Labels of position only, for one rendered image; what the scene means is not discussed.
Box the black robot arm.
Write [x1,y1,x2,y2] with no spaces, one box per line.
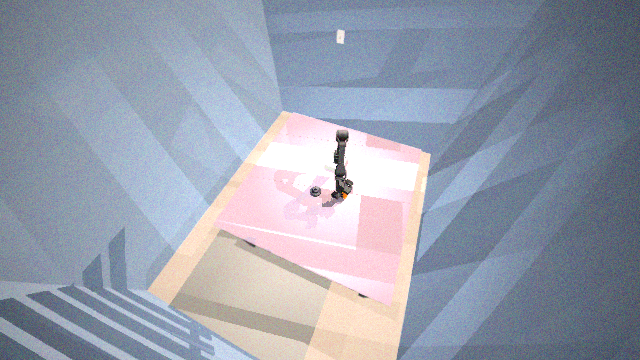
[333,129,353,195]

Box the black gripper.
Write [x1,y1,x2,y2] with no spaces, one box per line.
[331,179,353,199]

